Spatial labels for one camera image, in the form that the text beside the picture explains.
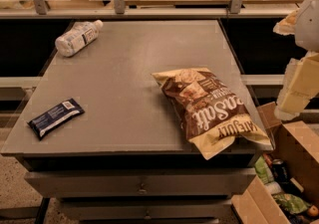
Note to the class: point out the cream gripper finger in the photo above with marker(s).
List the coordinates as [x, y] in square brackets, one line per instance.
[287, 25]

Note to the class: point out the dark soda can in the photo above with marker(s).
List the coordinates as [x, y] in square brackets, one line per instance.
[279, 170]

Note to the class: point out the grey upper drawer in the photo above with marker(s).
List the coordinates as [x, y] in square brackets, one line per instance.
[108, 183]

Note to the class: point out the brown sea salt chip bag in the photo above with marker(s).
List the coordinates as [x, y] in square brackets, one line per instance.
[211, 115]

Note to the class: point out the grey drawer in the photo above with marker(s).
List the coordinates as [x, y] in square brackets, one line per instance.
[108, 183]
[146, 209]

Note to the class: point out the grey lower drawer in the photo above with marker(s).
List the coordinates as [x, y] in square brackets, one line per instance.
[146, 209]

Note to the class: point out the blue rxbar blueberry bar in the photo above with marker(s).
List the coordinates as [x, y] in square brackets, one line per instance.
[55, 117]

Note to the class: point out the clear plastic water bottle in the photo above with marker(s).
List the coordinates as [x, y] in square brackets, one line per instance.
[78, 37]

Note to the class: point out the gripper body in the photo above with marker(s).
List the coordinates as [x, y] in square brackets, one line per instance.
[309, 24]

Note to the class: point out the green snack packet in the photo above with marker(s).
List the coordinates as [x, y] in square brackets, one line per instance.
[263, 171]

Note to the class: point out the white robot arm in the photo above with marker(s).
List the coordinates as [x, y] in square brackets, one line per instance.
[307, 26]

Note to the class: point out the green leafy snack bag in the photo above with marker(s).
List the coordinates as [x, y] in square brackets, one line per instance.
[291, 203]

